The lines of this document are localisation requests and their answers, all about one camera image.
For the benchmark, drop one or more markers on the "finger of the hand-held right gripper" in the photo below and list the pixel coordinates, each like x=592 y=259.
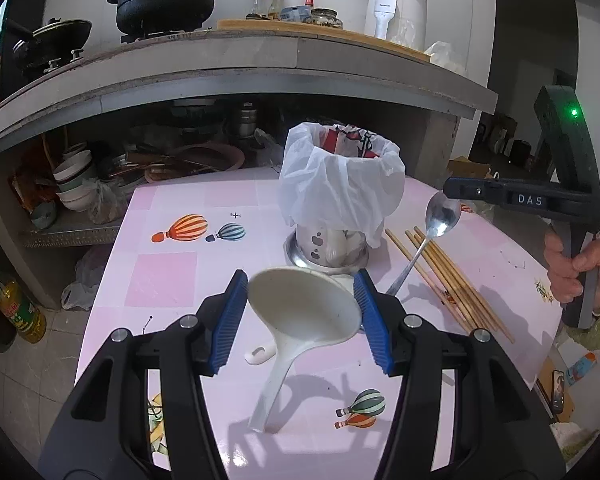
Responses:
x=472 y=191

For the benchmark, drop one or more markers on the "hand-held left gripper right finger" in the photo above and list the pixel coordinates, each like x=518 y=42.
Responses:
x=375 y=320

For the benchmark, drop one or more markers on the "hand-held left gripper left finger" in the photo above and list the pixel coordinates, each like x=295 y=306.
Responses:
x=227 y=320

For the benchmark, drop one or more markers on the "metal spoon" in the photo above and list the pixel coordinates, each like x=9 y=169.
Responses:
x=442 y=217

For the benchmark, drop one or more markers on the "white plastic ladle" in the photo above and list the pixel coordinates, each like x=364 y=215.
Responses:
x=300 y=305

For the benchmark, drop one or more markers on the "bunch of wooden chopsticks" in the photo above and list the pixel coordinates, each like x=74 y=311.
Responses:
x=450 y=280

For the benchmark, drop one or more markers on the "metal utensil holder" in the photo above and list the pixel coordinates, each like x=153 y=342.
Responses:
x=310 y=250

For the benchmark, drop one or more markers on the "person's right hand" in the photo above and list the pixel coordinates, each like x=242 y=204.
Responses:
x=562 y=272

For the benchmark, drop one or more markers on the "cardboard box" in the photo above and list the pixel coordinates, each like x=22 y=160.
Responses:
x=467 y=167

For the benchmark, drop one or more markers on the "black bin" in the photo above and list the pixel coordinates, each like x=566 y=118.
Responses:
x=521 y=154

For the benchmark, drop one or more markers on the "pink patterned table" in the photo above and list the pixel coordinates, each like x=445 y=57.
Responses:
x=190 y=260

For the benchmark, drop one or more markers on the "red and white wrapper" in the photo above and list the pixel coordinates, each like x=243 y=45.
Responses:
x=352 y=142

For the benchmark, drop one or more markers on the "white plastic bag liner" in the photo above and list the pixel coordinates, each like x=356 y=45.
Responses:
x=340 y=190

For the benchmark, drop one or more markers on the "crumpled white plastic bag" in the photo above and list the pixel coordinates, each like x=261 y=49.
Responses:
x=445 y=57

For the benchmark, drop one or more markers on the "white plastic bag on floor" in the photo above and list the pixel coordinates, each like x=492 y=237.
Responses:
x=82 y=285

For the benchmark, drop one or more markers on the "filled clear plastic bag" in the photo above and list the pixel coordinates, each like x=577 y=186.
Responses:
x=107 y=202

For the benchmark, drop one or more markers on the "perforated metal shelf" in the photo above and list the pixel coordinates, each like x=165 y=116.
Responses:
x=70 y=232

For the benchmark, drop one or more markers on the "wooden cutting board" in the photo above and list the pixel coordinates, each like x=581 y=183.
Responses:
x=360 y=37

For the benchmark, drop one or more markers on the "white kitchen appliance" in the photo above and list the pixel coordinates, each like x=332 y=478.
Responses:
x=395 y=15

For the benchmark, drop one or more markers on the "smartphone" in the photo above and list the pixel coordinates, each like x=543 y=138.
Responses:
x=558 y=392

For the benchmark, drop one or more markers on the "small metal pot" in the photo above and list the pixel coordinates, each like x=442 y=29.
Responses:
x=242 y=120

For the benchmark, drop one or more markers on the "cooking oil bottle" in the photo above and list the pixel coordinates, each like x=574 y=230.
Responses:
x=20 y=312

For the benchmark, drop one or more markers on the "stack of ceramic bowls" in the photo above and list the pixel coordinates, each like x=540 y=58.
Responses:
x=72 y=180

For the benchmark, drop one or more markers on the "small green bowl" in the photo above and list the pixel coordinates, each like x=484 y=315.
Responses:
x=42 y=216

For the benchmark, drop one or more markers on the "glass pickle jar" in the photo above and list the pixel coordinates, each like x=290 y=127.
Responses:
x=326 y=17

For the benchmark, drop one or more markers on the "orange snack packets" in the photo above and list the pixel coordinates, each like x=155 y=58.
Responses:
x=30 y=185

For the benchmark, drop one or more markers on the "grey concrete kitchen counter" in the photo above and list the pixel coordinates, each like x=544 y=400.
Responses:
x=180 y=75

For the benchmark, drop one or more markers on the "red cap sauce bottle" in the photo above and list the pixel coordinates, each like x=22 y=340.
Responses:
x=309 y=1

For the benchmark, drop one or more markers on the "blue packet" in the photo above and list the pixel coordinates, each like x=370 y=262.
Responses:
x=294 y=13

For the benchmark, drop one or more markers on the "yellow cap sauce bottle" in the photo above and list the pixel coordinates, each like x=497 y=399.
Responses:
x=276 y=7

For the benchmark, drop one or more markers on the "dark sauce bottle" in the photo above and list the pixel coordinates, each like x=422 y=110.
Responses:
x=256 y=7

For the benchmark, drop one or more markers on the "gas stove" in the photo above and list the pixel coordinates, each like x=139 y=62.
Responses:
x=150 y=35

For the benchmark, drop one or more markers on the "black wok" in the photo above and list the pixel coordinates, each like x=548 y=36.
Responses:
x=55 y=40

